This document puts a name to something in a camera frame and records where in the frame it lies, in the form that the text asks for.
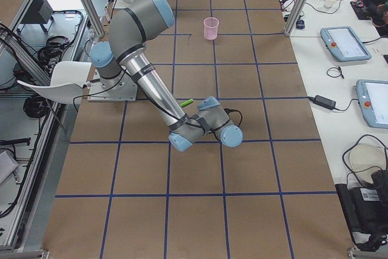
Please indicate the green pen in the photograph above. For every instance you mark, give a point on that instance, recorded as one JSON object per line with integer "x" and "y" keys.
{"x": 186, "y": 103}

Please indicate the teach pendant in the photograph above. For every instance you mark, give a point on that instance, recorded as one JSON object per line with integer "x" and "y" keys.
{"x": 344, "y": 44}
{"x": 372, "y": 97}

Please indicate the pink mesh cup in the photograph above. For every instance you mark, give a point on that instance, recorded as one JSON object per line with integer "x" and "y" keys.
{"x": 211, "y": 28}

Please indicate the white chair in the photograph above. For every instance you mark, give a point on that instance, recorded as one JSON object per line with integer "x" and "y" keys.
{"x": 67, "y": 84}

